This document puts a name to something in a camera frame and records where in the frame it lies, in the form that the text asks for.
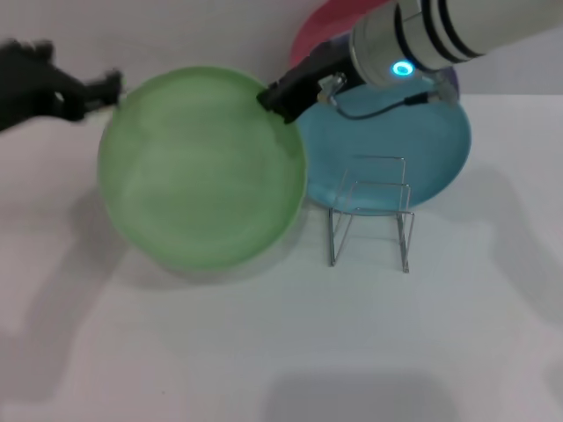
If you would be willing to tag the red round plate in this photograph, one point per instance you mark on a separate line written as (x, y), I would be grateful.
(316, 31)

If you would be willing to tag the green round plate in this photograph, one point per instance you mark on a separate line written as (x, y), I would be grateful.
(198, 176)

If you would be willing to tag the purple-blue round plate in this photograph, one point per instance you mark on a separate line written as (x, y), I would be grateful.
(453, 83)

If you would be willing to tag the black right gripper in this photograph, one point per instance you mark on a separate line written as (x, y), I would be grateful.
(316, 74)

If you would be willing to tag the teal round plate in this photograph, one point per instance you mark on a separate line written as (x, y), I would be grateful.
(396, 154)

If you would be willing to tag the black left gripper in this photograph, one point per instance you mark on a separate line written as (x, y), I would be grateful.
(35, 88)

